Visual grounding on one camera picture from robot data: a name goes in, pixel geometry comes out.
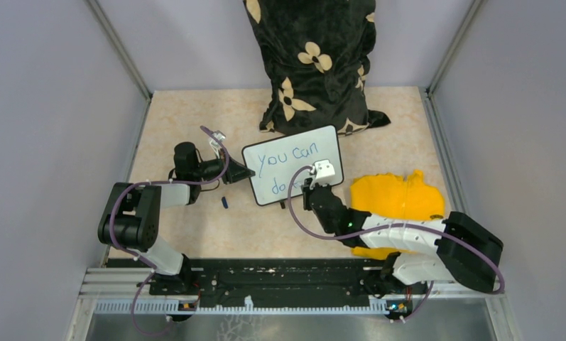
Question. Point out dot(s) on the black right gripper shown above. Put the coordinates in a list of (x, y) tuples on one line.
[(307, 192)]

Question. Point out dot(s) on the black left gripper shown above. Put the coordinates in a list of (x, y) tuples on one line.
[(236, 172)]

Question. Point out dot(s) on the small black-framed whiteboard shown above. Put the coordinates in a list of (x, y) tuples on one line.
[(275, 162)]

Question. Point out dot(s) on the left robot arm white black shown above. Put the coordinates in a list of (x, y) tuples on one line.
[(130, 221)]

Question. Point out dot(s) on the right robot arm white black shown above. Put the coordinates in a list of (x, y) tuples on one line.
[(455, 248)]

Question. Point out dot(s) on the yellow cloth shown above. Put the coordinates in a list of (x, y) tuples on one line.
[(398, 197)]

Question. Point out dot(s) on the black floral plush blanket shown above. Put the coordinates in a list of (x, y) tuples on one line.
[(316, 56)]

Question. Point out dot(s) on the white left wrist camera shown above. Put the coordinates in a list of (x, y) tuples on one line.
[(215, 140)]

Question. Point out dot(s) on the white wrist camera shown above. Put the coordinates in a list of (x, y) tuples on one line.
[(215, 140), (322, 173)]

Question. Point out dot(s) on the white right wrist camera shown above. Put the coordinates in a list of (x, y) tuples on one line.
[(322, 173)]

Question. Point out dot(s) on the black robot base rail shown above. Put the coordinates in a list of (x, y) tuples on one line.
[(251, 287)]

